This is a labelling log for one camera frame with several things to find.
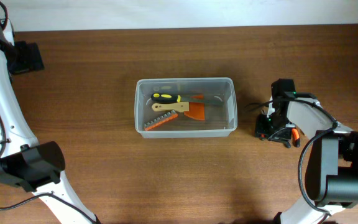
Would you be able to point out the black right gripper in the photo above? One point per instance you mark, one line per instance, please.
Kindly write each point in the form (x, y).
(260, 129)

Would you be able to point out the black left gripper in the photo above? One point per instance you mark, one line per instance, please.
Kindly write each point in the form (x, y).
(32, 59)

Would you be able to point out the orange scraper with wooden handle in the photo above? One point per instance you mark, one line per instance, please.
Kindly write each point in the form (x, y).
(192, 110)

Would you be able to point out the orange perforated cylinder tool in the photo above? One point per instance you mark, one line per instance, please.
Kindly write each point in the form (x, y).
(160, 120)

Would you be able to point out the yellow black handled file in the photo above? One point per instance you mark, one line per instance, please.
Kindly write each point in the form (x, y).
(167, 99)

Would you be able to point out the orange black long-nose pliers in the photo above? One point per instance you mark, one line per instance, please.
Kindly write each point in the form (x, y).
(295, 137)

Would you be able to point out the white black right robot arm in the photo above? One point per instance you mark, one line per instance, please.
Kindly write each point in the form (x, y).
(328, 163)

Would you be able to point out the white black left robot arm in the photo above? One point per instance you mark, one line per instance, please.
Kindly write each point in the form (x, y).
(24, 162)

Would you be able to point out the clear plastic container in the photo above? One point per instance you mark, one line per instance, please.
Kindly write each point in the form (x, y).
(220, 121)

